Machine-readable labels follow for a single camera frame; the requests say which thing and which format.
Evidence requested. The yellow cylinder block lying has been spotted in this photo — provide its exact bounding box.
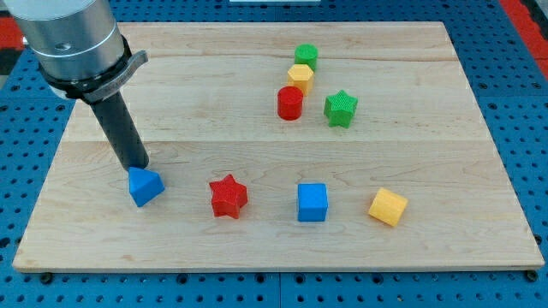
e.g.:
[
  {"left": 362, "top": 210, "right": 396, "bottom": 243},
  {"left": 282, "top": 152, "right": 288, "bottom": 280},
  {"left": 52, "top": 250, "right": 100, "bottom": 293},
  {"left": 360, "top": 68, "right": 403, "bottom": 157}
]
[{"left": 368, "top": 187, "right": 408, "bottom": 227}]

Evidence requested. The green cylinder block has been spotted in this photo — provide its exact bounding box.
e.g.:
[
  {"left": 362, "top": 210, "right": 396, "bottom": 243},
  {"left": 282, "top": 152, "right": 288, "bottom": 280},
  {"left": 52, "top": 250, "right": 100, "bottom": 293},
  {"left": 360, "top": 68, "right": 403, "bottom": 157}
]
[{"left": 294, "top": 44, "right": 319, "bottom": 71}]

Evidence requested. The blue cube block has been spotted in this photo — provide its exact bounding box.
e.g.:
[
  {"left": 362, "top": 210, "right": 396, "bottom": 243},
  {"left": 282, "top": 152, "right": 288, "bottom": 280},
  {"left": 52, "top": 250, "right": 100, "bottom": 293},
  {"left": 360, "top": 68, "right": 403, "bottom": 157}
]
[{"left": 297, "top": 183, "right": 329, "bottom": 222}]

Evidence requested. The red cylinder block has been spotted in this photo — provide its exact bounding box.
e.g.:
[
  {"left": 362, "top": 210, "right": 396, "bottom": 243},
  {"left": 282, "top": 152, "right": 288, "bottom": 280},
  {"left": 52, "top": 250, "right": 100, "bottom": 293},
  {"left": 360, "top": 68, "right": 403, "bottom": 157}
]
[{"left": 277, "top": 86, "right": 304, "bottom": 121}]

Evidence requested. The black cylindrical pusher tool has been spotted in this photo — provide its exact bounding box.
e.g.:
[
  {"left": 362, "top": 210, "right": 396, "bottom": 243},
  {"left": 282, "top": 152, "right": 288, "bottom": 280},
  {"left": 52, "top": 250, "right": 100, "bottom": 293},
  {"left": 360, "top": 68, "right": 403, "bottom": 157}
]
[{"left": 91, "top": 92, "right": 149, "bottom": 171}]

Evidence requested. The wooden board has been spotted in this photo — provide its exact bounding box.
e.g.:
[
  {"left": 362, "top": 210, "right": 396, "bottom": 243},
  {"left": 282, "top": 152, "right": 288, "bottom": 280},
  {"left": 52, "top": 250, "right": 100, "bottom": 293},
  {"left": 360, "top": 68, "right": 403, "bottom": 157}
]
[{"left": 13, "top": 21, "right": 545, "bottom": 273}]

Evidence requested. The blue triangle block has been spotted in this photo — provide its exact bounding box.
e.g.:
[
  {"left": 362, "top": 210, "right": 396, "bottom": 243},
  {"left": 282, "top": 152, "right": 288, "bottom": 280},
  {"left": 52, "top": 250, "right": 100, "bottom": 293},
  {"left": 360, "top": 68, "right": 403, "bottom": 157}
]
[{"left": 128, "top": 167, "right": 165, "bottom": 207}]

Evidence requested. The yellow hexagon block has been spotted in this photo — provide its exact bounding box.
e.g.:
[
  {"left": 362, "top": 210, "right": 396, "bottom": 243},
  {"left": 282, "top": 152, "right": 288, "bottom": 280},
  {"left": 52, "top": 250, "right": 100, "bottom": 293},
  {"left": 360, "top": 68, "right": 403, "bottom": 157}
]
[{"left": 287, "top": 64, "right": 314, "bottom": 97}]

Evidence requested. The red star block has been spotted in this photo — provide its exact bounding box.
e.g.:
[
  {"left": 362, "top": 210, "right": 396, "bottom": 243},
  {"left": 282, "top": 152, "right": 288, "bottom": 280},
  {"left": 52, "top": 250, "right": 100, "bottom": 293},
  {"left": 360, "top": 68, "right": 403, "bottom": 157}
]
[{"left": 209, "top": 174, "right": 248, "bottom": 219}]

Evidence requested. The green star block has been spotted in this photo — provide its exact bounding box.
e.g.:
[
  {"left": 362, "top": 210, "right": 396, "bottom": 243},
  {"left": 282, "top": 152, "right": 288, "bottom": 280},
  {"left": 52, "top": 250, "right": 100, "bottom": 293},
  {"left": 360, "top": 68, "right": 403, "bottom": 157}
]
[{"left": 324, "top": 90, "right": 359, "bottom": 128}]

